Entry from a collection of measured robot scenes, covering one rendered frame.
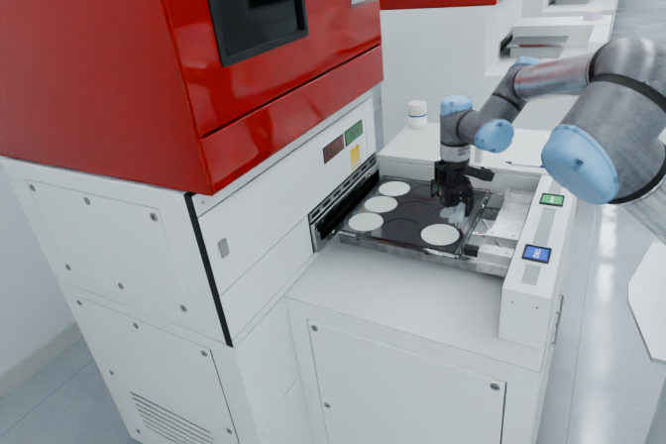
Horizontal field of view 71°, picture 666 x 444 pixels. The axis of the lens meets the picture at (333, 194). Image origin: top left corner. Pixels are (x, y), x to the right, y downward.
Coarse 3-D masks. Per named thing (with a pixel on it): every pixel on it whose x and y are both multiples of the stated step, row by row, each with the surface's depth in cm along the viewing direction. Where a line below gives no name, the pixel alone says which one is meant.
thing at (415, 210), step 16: (416, 192) 149; (432, 192) 148; (480, 192) 144; (400, 208) 141; (416, 208) 140; (432, 208) 139; (384, 224) 134; (400, 224) 133; (416, 224) 133; (432, 224) 132; (448, 224) 131; (464, 224) 130; (400, 240) 126; (416, 240) 125
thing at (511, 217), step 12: (504, 204) 141; (516, 204) 140; (528, 204) 139; (504, 216) 135; (516, 216) 134; (504, 228) 130; (516, 228) 129; (480, 264) 118; (492, 264) 116; (504, 276) 116
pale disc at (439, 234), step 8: (440, 224) 131; (424, 232) 128; (432, 232) 128; (440, 232) 128; (448, 232) 127; (456, 232) 127; (424, 240) 125; (432, 240) 125; (440, 240) 124; (448, 240) 124; (456, 240) 123
